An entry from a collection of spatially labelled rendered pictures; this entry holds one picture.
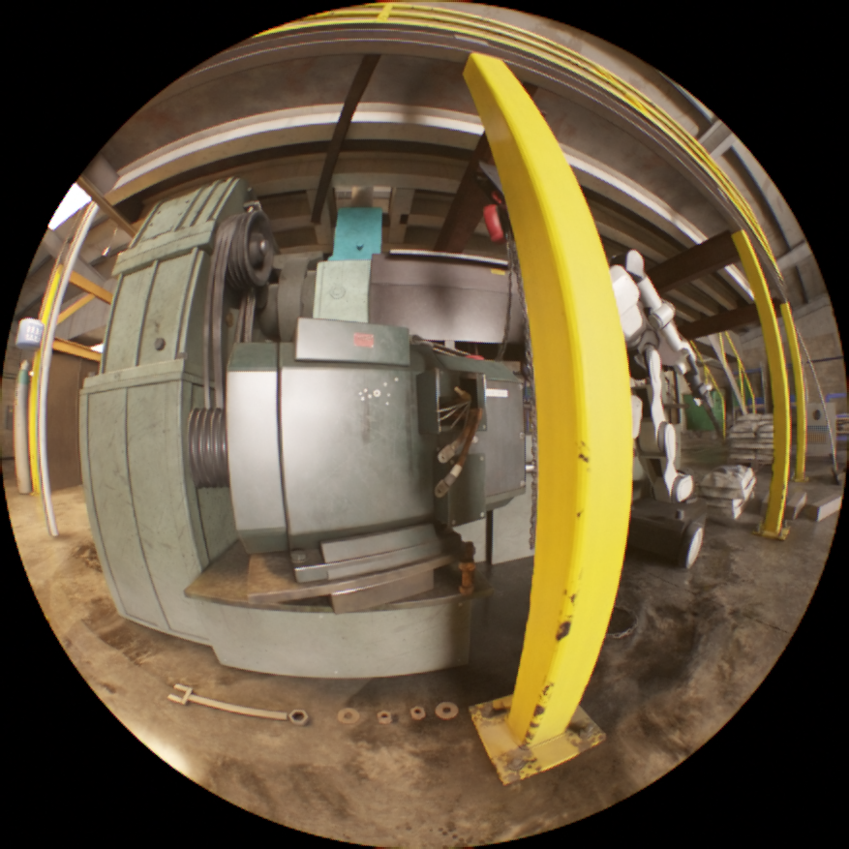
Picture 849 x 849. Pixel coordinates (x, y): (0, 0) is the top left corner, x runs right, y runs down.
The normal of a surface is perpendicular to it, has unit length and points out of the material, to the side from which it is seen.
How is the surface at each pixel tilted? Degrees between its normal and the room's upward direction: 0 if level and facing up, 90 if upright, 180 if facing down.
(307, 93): 180
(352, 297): 90
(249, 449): 90
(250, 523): 90
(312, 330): 90
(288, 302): 111
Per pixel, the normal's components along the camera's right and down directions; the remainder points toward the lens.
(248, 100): 0.04, 1.00
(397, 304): 0.18, -0.02
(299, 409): 0.50, -0.03
